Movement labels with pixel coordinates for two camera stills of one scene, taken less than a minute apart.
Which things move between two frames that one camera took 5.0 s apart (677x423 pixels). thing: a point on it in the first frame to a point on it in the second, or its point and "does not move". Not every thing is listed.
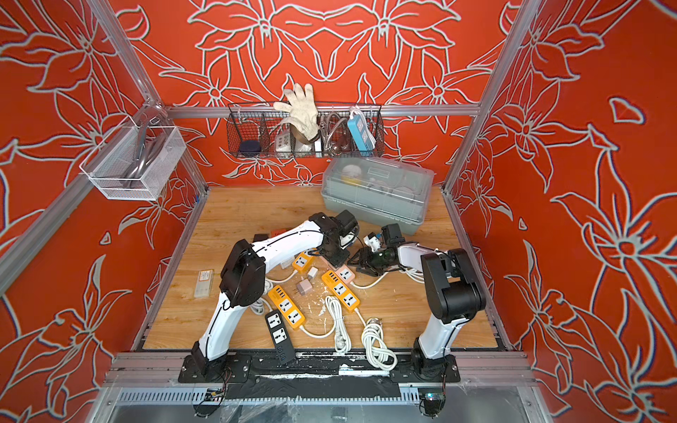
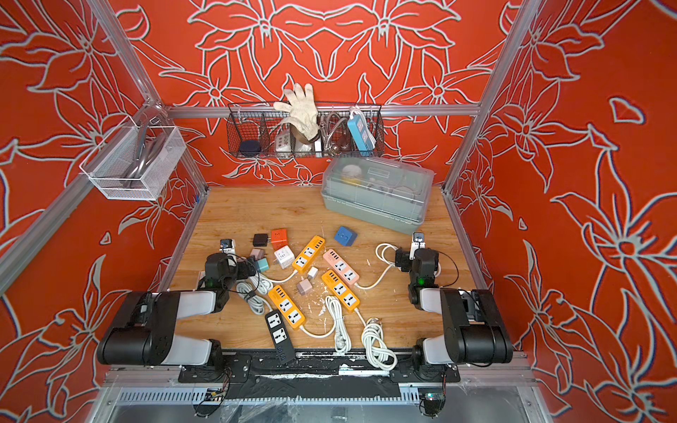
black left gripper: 338,261 to 241,268
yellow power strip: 340,290 does not move
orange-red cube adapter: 275,233 does not move
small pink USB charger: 304,287 does not move
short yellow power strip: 301,263 does not move
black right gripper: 368,262 to 405,256
